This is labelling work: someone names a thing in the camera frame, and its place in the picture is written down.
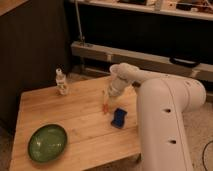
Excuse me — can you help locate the white ceramic cup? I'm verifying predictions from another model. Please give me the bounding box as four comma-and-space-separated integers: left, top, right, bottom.
109, 64, 118, 81

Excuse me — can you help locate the wooden table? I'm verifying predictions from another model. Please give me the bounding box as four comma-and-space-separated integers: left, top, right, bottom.
10, 77, 140, 171

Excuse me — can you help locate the small clear bottle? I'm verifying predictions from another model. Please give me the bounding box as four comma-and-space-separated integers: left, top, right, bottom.
55, 68, 69, 95

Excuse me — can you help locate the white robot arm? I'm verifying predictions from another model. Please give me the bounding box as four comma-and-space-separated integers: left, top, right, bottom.
107, 63, 206, 171

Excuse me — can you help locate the grey metal shelf beam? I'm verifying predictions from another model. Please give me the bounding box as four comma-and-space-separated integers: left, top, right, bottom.
71, 41, 213, 82

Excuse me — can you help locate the blue sponge holder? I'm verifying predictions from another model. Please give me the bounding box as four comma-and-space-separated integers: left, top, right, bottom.
111, 108, 127, 128

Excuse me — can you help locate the black cable loop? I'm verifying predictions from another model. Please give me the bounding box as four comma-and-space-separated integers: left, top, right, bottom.
169, 56, 201, 69

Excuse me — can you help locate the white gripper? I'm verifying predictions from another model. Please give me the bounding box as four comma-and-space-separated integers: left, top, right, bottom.
103, 76, 130, 107

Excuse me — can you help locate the green bowl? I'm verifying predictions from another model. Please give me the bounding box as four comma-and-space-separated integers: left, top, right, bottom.
27, 124, 68, 163

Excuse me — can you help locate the metal vertical pole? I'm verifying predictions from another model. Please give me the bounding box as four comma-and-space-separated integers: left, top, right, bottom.
74, 0, 85, 46

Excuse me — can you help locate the upper cluttered shelf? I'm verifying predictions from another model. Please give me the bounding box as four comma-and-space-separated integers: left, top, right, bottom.
69, 0, 213, 21

